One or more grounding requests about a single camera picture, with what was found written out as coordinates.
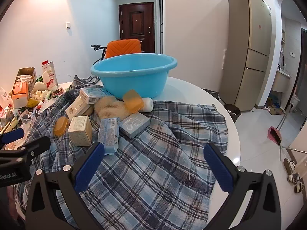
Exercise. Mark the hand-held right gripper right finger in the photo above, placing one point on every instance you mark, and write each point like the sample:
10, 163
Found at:
218, 170

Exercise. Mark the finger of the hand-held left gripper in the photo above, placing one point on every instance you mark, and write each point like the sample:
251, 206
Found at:
12, 135
36, 146

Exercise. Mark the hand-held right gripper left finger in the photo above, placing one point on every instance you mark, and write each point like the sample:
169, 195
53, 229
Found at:
90, 165

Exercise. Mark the blue soap packet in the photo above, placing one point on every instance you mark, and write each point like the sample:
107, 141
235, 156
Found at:
109, 135

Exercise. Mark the beige cardboard box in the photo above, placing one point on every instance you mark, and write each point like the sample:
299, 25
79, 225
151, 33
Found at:
80, 130

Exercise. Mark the cream soap box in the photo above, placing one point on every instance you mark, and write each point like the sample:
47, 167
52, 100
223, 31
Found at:
76, 109

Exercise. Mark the grey soap box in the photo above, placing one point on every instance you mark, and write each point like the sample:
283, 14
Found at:
134, 124

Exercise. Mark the blue-white soap box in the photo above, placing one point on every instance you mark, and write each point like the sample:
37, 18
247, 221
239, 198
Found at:
92, 95

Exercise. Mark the large orange soap case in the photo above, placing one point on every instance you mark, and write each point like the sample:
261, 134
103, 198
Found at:
133, 100

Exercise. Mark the blue plastic basin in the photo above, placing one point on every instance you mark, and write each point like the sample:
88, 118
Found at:
134, 81

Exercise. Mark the cream plastic tool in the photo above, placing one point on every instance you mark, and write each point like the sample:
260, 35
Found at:
10, 124

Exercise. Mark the clear plastic cup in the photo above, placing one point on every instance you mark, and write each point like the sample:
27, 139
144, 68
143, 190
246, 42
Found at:
26, 121

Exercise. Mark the small orange soap case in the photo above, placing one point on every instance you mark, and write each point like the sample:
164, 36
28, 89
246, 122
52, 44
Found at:
60, 125

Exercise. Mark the yellow cloth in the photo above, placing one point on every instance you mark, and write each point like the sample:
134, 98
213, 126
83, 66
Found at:
33, 103

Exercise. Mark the red-white snack packet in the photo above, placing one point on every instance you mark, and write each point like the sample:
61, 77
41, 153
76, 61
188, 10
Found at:
5, 97

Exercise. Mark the orange-white tissue pack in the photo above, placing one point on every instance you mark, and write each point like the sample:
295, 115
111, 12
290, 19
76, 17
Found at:
20, 93

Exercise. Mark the crumpled white tissue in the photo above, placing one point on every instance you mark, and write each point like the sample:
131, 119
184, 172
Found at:
43, 94

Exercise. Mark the cream plastic bottle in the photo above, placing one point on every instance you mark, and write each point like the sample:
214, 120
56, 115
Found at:
38, 87

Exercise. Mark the blue plaid cloth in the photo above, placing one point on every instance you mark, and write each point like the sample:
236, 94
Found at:
148, 172

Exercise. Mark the dark trash bin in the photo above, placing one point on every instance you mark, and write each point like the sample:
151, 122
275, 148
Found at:
232, 112

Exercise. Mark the fluffy beige scrunchie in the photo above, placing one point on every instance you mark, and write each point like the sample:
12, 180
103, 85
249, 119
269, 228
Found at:
109, 107

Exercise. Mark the open cardboard box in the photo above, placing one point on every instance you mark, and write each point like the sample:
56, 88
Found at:
30, 76

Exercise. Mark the pink dustpan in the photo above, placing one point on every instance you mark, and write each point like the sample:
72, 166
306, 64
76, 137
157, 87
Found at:
274, 135

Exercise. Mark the worn shoe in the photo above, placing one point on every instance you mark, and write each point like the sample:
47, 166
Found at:
299, 187
289, 165
293, 177

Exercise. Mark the silver carton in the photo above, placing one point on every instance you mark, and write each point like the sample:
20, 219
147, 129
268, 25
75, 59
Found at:
54, 76

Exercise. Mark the white plastic bottle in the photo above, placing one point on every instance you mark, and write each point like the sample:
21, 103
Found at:
147, 105

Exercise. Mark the colourful door mat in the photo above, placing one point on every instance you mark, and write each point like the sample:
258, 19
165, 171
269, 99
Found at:
274, 105

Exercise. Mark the white washbasin cabinet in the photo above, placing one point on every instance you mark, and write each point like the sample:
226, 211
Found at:
281, 81

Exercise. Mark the black bicycle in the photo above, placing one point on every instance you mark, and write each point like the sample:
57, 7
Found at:
103, 52

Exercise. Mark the beige refrigerator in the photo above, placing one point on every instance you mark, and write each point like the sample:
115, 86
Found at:
249, 52

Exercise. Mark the orange chair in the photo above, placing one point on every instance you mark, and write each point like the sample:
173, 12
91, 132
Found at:
122, 48

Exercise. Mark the dark brown door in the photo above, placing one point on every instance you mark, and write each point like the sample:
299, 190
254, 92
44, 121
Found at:
136, 21

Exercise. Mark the metal frame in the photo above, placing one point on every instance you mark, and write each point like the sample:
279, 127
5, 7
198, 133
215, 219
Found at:
295, 150

